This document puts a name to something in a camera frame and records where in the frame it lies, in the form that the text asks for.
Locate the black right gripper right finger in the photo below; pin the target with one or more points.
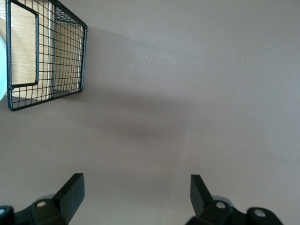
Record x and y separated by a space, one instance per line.
201 201

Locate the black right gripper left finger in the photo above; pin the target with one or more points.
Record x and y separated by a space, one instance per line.
70 197

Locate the light blue round plate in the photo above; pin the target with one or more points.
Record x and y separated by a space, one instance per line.
2 70

